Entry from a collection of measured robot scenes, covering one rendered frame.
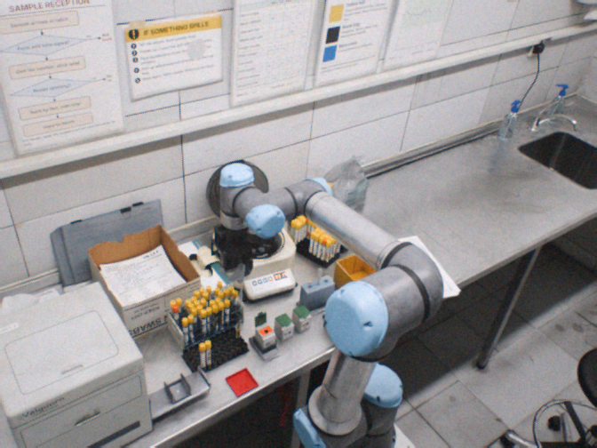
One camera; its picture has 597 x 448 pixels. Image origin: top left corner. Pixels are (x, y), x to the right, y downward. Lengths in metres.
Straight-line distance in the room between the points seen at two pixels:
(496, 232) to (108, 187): 1.43
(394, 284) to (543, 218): 1.58
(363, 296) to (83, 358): 0.67
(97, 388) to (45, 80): 0.76
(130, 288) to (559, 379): 2.13
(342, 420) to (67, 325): 0.65
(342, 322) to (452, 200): 1.52
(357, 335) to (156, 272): 1.01
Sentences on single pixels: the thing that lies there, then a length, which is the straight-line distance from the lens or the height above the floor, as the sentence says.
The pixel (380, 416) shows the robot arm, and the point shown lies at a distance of 1.37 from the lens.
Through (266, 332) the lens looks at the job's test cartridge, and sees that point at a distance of 1.65.
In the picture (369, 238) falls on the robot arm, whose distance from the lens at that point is 1.13.
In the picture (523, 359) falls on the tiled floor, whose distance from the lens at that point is 3.13.
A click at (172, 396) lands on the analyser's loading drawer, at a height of 0.95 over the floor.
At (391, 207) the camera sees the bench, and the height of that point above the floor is 0.87.
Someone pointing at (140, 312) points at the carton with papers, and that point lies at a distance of 1.68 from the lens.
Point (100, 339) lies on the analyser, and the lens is 1.37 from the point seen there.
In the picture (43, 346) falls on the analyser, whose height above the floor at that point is 1.17.
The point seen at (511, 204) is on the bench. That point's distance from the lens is 2.52.
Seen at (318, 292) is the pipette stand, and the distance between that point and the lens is 1.76.
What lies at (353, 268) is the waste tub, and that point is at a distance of 1.92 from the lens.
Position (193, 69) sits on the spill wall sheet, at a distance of 1.75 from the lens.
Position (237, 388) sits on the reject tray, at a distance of 1.62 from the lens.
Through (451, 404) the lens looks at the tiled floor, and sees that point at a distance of 2.82.
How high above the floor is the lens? 2.21
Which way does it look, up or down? 38 degrees down
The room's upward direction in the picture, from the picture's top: 6 degrees clockwise
